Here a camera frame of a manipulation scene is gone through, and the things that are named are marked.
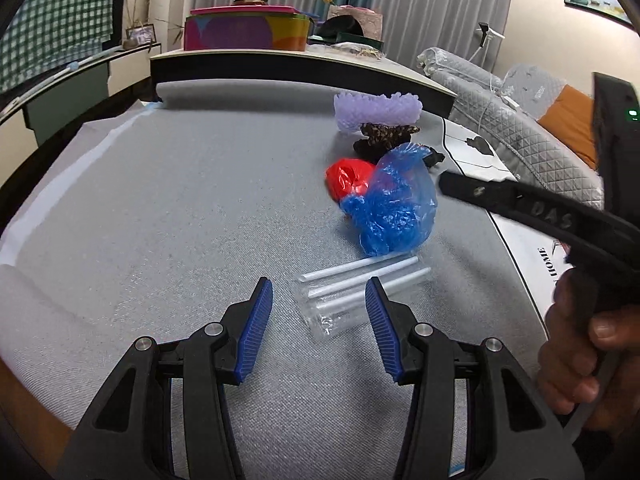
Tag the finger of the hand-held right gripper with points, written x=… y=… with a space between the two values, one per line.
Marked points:
x=500 y=197

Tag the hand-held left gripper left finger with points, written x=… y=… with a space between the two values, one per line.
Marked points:
x=255 y=330

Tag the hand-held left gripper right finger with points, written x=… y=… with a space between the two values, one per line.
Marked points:
x=382 y=330

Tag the clear bag of white sticks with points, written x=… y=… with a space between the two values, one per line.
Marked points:
x=350 y=295

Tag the white straw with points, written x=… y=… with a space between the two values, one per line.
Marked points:
x=335 y=269
x=360 y=277

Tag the black plastic wrapper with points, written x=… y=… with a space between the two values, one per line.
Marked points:
x=434 y=156

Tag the blue plastic bag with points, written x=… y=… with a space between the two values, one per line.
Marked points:
x=395 y=205

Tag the dark leopard-print scrunchie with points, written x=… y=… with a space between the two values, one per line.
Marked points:
x=385 y=135

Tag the purple foam net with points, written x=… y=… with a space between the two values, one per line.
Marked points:
x=375 y=110

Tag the red plastic bag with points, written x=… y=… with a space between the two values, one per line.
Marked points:
x=347 y=177

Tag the person's right hand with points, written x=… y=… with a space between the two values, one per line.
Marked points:
x=570 y=370

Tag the white printed tablecloth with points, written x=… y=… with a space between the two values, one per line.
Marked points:
x=520 y=240

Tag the sofa with grey quilted cover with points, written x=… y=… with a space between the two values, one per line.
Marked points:
x=525 y=130

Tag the orange cushion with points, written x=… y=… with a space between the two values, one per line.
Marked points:
x=570 y=120

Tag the white power strip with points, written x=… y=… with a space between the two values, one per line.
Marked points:
x=510 y=101

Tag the grey mat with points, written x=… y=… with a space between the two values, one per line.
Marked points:
x=175 y=200

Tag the white floor stand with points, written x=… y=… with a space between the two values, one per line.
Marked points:
x=484 y=32

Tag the clear bag of small bits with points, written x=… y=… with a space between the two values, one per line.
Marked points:
x=357 y=51

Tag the pink lace basket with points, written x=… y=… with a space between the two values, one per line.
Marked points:
x=367 y=20

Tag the black hat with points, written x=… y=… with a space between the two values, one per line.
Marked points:
x=337 y=27

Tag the dark green cabinet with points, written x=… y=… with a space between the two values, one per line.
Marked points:
x=70 y=95

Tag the colourful box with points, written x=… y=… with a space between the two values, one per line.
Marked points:
x=240 y=30

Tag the brown teapot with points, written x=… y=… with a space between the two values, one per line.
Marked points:
x=247 y=0

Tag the potted bamboo plant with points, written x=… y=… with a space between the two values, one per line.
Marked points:
x=135 y=5

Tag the green checked cloth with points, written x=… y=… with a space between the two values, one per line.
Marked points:
x=55 y=20

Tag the small photo frame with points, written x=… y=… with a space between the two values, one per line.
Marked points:
x=141 y=35

